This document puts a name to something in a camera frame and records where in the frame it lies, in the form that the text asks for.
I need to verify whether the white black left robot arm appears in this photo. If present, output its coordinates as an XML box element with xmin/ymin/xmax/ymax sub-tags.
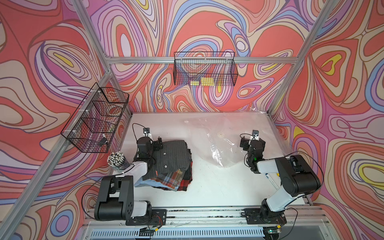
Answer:
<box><xmin>94</xmin><ymin>137</ymin><xmax>163</xmax><ymax>226</ymax></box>

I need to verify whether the blue white marker pen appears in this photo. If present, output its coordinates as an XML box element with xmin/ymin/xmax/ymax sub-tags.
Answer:
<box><xmin>265</xmin><ymin>174</ymin><xmax>279</xmax><ymax>190</ymax></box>

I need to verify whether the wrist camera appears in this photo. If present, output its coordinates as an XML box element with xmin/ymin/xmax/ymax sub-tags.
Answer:
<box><xmin>143</xmin><ymin>128</ymin><xmax>152</xmax><ymax>139</ymax></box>
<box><xmin>252</xmin><ymin>130</ymin><xmax>260</xmax><ymax>141</ymax></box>

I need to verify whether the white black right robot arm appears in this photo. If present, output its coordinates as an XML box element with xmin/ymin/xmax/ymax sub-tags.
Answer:
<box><xmin>240</xmin><ymin>134</ymin><xmax>322</xmax><ymax>219</ymax></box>

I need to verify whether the clear plastic vacuum bag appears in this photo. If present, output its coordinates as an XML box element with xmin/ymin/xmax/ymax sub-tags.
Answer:
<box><xmin>183</xmin><ymin>111</ymin><xmax>284</xmax><ymax>169</ymax></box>

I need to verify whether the dark striped shirt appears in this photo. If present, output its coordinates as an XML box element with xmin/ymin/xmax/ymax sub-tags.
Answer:
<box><xmin>143</xmin><ymin>140</ymin><xmax>192</xmax><ymax>180</ymax></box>

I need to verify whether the light blue shirt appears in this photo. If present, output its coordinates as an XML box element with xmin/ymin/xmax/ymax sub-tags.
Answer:
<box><xmin>134</xmin><ymin>178</ymin><xmax>168</xmax><ymax>189</ymax></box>

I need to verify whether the yellow block in basket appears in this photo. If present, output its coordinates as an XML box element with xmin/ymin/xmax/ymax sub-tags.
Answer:
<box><xmin>190</xmin><ymin>77</ymin><xmax>215</xmax><ymax>87</ymax></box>

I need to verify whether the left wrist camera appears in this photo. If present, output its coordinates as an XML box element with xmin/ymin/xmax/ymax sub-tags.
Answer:
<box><xmin>143</xmin><ymin>128</ymin><xmax>152</xmax><ymax>139</ymax></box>

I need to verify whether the black wire basket wall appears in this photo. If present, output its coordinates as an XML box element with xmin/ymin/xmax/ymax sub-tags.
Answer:
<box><xmin>173</xmin><ymin>51</ymin><xmax>239</xmax><ymax>87</ymax></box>
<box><xmin>61</xmin><ymin>83</ymin><xmax>130</xmax><ymax>153</ymax></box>

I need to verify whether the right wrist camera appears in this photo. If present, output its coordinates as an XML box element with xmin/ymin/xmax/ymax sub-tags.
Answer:
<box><xmin>252</xmin><ymin>130</ymin><xmax>260</xmax><ymax>141</ymax></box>

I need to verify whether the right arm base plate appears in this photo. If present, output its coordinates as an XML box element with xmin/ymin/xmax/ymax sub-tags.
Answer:
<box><xmin>241</xmin><ymin>208</ymin><xmax>287</xmax><ymax>226</ymax></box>

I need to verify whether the red black plaid shirt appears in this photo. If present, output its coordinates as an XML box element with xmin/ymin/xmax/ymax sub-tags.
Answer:
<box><xmin>178</xmin><ymin>162</ymin><xmax>193</xmax><ymax>192</ymax></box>

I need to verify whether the brown multicolour plaid shirt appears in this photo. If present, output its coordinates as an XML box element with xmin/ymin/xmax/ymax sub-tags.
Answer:
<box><xmin>150</xmin><ymin>170</ymin><xmax>185</xmax><ymax>191</ymax></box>

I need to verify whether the black wire basket left wall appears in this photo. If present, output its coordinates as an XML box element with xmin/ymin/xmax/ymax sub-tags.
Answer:
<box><xmin>61</xmin><ymin>83</ymin><xmax>130</xmax><ymax>153</ymax></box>

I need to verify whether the black wire basket back wall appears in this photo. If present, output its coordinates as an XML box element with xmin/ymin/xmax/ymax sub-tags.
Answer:
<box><xmin>173</xmin><ymin>51</ymin><xmax>239</xmax><ymax>87</ymax></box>

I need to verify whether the bundle of rods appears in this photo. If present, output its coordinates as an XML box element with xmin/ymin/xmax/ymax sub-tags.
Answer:
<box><xmin>107</xmin><ymin>152</ymin><xmax>130</xmax><ymax>172</ymax></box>

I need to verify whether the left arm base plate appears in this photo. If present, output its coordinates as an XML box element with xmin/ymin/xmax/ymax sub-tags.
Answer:
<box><xmin>126</xmin><ymin>209</ymin><xmax>168</xmax><ymax>227</ymax></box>

